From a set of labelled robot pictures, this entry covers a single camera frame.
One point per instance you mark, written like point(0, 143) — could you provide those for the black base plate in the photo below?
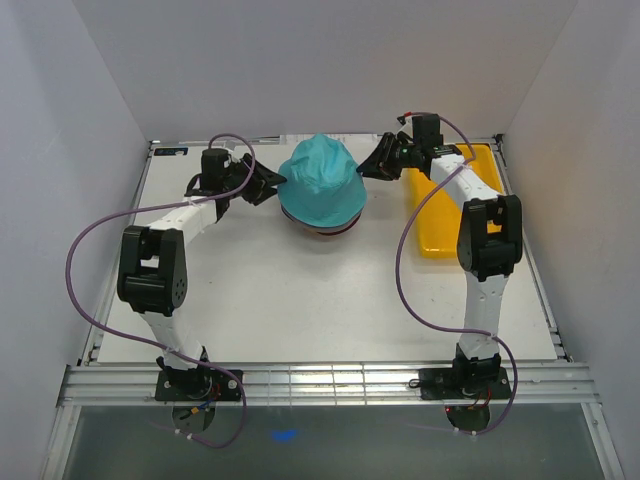
point(197, 385)
point(443, 384)

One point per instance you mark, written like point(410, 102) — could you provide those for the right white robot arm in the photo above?
point(490, 238)

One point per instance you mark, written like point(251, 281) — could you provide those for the dark red bucket hat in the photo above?
point(297, 221)

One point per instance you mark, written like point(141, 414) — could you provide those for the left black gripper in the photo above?
point(261, 177)

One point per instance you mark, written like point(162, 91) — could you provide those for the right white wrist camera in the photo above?
point(405, 131)

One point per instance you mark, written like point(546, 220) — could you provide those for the blue label sticker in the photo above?
point(170, 151)

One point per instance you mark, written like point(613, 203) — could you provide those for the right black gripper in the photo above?
point(378, 162)

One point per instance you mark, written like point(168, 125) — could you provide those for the yellow plastic tray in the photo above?
point(436, 228)

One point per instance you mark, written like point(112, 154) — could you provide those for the teal hat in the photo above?
point(323, 188)

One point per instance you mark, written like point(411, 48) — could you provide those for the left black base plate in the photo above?
point(197, 385)

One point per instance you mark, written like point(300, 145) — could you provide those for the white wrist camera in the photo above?
point(405, 131)
point(230, 150)

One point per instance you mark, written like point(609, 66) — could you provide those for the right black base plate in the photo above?
point(443, 384)

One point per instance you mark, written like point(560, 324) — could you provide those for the aluminium front rail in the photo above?
point(318, 385)

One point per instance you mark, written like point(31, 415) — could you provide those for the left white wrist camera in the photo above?
point(230, 150)

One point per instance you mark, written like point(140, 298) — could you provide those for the grey cap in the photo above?
point(335, 229)

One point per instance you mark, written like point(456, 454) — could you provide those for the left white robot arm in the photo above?
point(152, 275)

